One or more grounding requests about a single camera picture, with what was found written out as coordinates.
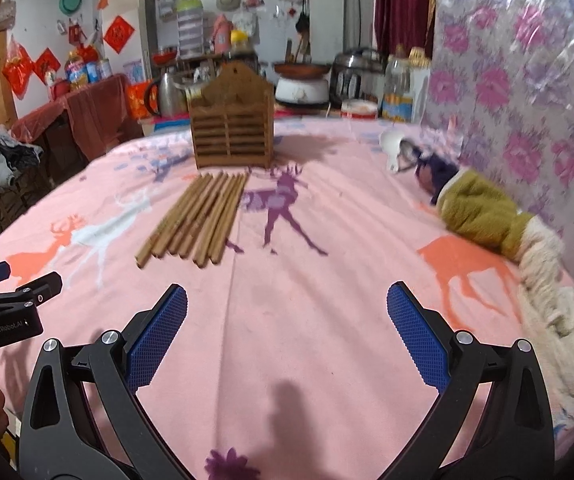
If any chair with clothes pile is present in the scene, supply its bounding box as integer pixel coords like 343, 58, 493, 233
0, 128, 52, 232

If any olive and cream knit cloth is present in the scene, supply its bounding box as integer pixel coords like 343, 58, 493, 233
415, 153, 574, 398

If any red covered side table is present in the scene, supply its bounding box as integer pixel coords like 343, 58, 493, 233
10, 74, 144, 181

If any pink deer print tablecloth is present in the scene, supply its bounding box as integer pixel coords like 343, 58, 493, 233
0, 116, 574, 480

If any steel electric kettle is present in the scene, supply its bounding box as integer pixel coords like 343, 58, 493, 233
144, 67, 188, 119

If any wooden slatted utensil holder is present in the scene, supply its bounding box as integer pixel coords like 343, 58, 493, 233
188, 61, 275, 168

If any white refrigerator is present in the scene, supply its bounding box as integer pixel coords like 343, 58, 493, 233
98, 0, 158, 84

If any white ceramic spoon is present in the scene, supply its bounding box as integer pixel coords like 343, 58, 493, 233
379, 128, 405, 174

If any pink thermos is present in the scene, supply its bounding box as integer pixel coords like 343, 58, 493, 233
211, 14, 232, 54

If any stacked steamer with green lid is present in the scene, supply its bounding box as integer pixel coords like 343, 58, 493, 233
176, 0, 206, 58

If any white cooker with frying pan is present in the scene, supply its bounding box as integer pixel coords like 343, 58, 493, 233
273, 62, 331, 106

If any clear oil bottle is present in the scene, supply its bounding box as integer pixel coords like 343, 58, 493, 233
381, 44, 414, 124

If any red white bowl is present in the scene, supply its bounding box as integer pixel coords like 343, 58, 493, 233
341, 99, 378, 120

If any black silver pressure cooker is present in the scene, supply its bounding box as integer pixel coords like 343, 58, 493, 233
329, 47, 386, 107

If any dark red curtain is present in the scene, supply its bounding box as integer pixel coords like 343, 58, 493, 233
374, 0, 436, 58

